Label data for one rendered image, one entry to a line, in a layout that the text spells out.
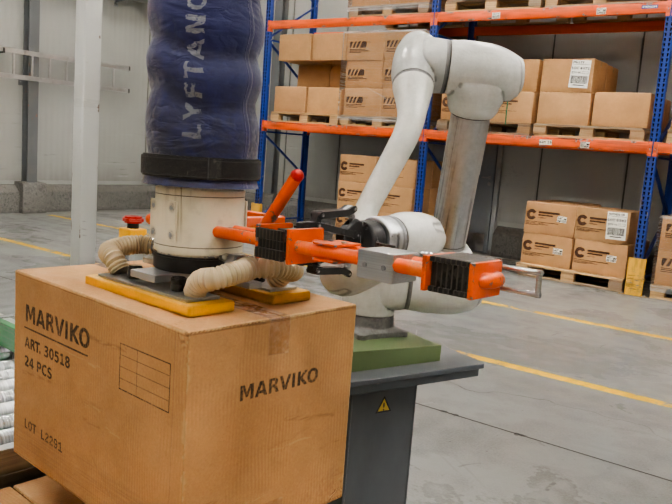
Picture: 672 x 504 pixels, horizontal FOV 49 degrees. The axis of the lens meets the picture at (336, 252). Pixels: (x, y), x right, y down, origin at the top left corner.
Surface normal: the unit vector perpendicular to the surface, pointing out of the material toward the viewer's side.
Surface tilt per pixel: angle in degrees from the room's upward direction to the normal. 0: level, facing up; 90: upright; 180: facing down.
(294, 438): 90
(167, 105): 77
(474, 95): 115
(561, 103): 87
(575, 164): 90
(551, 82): 91
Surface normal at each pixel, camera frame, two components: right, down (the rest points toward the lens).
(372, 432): 0.55, 0.16
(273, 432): 0.73, 0.15
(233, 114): 0.56, -0.10
